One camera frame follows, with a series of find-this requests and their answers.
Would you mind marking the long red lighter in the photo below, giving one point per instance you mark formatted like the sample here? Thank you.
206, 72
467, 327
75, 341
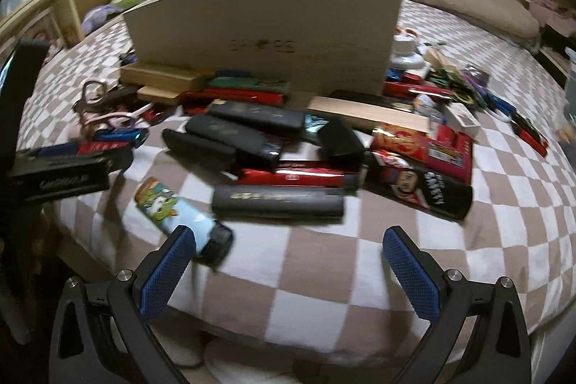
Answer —
292, 177

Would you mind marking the wooden rectangular case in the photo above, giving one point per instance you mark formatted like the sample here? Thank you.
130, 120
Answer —
162, 78

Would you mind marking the purple plush toy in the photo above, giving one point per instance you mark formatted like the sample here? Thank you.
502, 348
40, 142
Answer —
99, 17

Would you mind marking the red black lighter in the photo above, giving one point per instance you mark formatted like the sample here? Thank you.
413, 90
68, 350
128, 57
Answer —
528, 134

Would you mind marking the red gold packet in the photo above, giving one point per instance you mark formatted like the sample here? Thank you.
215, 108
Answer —
400, 141

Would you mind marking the heap of colourful small accessories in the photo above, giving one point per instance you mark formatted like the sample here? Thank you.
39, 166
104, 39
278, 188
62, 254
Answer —
454, 82

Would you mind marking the blue lighter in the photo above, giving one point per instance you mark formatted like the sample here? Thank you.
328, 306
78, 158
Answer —
121, 136

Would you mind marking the flat wooden piece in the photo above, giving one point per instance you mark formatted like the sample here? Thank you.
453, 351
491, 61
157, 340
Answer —
157, 94

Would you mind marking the red slim box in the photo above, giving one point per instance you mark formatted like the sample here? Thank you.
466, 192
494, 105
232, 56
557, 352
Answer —
414, 88

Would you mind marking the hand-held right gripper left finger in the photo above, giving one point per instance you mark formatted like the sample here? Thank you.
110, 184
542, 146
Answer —
166, 271

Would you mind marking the small white box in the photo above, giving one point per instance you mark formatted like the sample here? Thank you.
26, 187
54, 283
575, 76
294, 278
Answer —
463, 118

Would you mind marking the black cartoon face packet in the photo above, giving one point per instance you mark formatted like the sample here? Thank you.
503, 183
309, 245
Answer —
432, 195

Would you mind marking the white cardboard box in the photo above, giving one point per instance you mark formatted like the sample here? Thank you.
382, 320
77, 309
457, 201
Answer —
261, 28

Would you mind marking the cartoon print lighter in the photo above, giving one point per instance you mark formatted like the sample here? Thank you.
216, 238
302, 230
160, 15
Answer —
171, 208

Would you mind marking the black flat box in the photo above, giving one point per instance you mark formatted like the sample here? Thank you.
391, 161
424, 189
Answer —
373, 98

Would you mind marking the black printed lighter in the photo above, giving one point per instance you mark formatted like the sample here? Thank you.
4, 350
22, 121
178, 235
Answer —
279, 202

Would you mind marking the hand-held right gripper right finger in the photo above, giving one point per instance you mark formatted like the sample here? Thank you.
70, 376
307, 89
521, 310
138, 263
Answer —
409, 276

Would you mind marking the pile of pink clothes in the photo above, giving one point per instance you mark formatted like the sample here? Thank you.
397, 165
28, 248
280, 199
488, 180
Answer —
551, 10

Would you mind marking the white tape rolls stack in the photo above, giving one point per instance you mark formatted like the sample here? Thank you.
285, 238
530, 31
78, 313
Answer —
405, 51

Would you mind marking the beige long flat box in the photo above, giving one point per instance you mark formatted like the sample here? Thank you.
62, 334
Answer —
373, 116

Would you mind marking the black square case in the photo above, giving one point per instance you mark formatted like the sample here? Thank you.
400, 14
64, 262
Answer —
342, 141

